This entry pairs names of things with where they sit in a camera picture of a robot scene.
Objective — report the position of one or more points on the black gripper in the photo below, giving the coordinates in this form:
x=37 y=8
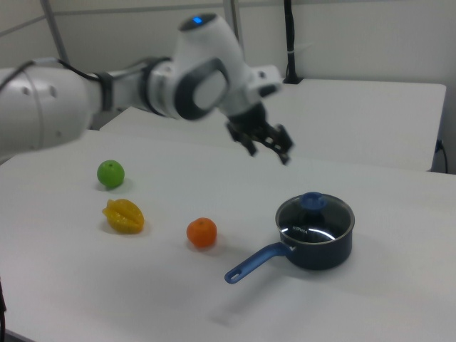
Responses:
x=249 y=123

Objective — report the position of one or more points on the glass lid with blue knob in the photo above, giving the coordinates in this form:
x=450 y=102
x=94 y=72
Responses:
x=313 y=201

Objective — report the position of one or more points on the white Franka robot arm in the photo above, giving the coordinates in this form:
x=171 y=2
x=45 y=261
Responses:
x=206 y=46

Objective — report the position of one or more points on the orange toy fruit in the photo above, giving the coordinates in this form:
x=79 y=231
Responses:
x=201 y=233

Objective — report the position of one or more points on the black pole with white band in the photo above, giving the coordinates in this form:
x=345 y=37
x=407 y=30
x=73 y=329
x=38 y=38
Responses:
x=290 y=35

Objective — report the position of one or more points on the dark blue saucepan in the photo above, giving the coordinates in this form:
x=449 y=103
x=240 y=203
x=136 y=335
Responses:
x=320 y=254

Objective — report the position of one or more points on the green toy apple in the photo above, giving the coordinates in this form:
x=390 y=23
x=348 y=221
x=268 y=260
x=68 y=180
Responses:
x=110 y=174

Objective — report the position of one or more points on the yellow toy starfruit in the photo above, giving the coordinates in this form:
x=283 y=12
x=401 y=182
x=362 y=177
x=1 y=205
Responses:
x=123 y=217

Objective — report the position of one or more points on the grey partition post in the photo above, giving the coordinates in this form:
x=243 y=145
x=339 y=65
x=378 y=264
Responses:
x=57 y=32
x=233 y=21

